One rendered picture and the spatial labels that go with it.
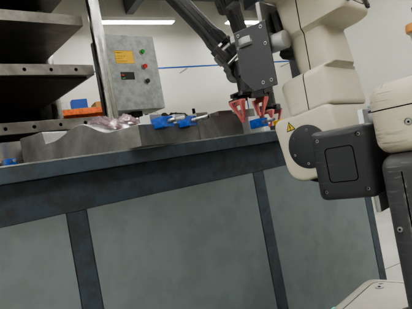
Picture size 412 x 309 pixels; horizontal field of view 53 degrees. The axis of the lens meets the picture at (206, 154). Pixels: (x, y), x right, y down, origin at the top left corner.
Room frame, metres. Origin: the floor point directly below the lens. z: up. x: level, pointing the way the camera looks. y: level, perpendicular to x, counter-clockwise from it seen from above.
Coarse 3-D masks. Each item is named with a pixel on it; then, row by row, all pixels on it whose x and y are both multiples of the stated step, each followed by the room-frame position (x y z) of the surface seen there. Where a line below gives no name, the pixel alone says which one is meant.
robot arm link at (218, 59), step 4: (216, 56) 1.35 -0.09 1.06; (220, 56) 1.34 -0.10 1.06; (236, 56) 1.36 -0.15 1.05; (216, 60) 1.35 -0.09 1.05; (220, 60) 1.34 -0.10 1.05; (232, 60) 1.35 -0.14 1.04; (220, 64) 1.36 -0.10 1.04; (224, 64) 1.35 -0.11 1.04; (228, 64) 1.35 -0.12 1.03; (224, 68) 1.38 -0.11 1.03; (228, 68) 1.41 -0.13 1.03; (232, 68) 1.41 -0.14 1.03; (224, 72) 1.46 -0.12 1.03; (228, 72) 1.44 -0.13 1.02; (232, 72) 1.41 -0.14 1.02; (228, 76) 1.44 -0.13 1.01; (232, 76) 1.41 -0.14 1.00; (232, 80) 1.44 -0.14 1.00
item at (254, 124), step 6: (246, 120) 1.36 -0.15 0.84; (252, 120) 1.35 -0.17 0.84; (258, 120) 1.33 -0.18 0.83; (264, 120) 1.32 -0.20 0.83; (270, 120) 1.30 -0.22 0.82; (246, 126) 1.37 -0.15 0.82; (252, 126) 1.35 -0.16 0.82; (258, 126) 1.33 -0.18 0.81; (264, 126) 1.35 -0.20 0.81; (246, 132) 1.37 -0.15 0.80
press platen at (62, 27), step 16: (0, 16) 1.77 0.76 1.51; (16, 16) 1.81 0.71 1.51; (32, 16) 1.85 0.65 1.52; (48, 16) 1.90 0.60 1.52; (64, 16) 1.95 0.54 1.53; (80, 16) 2.00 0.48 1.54; (0, 32) 1.90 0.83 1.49; (16, 32) 1.94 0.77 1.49; (32, 32) 1.97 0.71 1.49; (48, 32) 2.01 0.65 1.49; (64, 32) 2.05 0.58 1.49; (0, 48) 2.10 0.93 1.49; (16, 48) 2.14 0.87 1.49; (32, 48) 2.19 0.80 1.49; (48, 48) 2.23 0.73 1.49
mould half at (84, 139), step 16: (80, 128) 1.15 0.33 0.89; (96, 128) 1.12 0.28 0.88; (128, 128) 1.05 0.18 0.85; (144, 128) 1.05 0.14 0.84; (176, 128) 1.16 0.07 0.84; (192, 128) 1.22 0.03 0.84; (32, 144) 1.27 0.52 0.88; (48, 144) 1.23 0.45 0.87; (64, 144) 1.19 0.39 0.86; (80, 144) 1.15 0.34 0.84; (96, 144) 1.12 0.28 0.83; (112, 144) 1.09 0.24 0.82; (128, 144) 1.06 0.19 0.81; (144, 144) 1.04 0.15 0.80; (160, 144) 1.09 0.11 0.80; (32, 160) 1.28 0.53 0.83
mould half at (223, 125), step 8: (200, 112) 1.31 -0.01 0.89; (224, 112) 1.37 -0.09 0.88; (248, 112) 1.44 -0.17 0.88; (208, 120) 1.32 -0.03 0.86; (216, 120) 1.34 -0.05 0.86; (224, 120) 1.37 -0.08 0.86; (232, 120) 1.39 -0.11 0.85; (200, 128) 1.30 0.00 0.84; (208, 128) 1.32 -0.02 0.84; (216, 128) 1.34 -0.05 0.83; (224, 128) 1.36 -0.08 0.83; (232, 128) 1.38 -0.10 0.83; (240, 128) 1.41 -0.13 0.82; (200, 136) 1.30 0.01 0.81; (208, 136) 1.32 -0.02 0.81; (216, 136) 1.34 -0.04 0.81
